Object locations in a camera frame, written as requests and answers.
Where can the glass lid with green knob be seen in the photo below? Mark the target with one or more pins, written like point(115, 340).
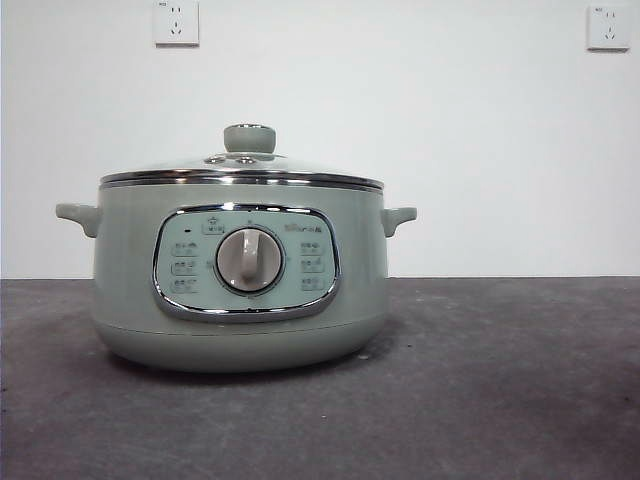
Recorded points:
point(249, 139)

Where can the pale green electric cooking pot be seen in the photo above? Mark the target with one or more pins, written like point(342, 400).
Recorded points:
point(125, 280)

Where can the white wall power outlet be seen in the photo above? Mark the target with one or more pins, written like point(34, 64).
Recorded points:
point(608, 29)
point(176, 24)

